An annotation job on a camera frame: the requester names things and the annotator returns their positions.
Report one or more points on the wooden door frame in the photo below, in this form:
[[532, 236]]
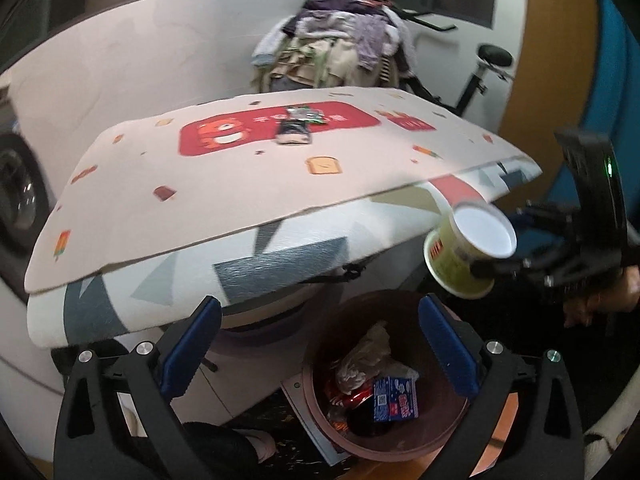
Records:
[[550, 60]]

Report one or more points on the brown trash bin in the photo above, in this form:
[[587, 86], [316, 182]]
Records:
[[425, 422]]

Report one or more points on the cream fleece garment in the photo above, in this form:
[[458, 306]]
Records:
[[610, 447]]

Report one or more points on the green snack packet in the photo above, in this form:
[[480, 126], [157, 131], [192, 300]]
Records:
[[307, 112]]

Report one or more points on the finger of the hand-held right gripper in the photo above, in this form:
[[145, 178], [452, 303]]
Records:
[[500, 266], [535, 215]]

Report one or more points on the washing machine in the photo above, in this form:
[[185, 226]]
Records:
[[20, 190]]

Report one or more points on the pile of clothes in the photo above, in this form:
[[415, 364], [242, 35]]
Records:
[[340, 40]]

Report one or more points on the yellow paper cup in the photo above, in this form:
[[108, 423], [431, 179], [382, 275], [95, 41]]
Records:
[[460, 260]]

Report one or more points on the person's left leg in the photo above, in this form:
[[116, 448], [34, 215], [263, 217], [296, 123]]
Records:
[[210, 450]]

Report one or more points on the black exercise bike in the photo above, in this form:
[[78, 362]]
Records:
[[495, 55]]

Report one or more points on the pink cartoon printed mat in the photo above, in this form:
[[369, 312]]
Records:
[[200, 200]]

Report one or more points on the person's right hand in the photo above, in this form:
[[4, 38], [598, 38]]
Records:
[[615, 295]]

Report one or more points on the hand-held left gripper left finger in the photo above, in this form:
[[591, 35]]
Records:
[[190, 350]]

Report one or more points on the dark snack packet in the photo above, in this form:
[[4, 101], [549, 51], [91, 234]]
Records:
[[294, 131]]

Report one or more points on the grey triangle patterned mat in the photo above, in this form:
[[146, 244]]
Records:
[[150, 300]]

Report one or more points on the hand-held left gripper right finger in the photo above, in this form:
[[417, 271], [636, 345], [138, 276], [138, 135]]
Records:
[[450, 350]]

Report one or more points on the blue box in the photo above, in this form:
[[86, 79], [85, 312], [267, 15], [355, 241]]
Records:
[[395, 400]]

